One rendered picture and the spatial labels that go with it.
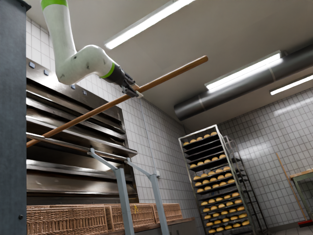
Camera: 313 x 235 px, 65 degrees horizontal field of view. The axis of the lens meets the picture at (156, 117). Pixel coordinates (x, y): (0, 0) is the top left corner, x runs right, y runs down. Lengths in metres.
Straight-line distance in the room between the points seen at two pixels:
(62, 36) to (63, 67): 0.16
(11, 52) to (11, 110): 0.16
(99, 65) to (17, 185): 0.59
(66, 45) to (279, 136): 5.46
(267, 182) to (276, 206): 0.50
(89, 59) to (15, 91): 0.41
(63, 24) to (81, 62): 0.24
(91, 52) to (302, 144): 5.48
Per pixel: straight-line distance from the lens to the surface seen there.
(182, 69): 1.22
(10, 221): 0.56
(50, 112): 2.30
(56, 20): 1.21
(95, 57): 1.01
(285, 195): 5.97
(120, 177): 1.66
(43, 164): 2.05
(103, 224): 1.60
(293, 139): 6.10
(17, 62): 0.72
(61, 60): 1.10
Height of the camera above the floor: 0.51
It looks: 25 degrees up
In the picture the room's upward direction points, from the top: 14 degrees counter-clockwise
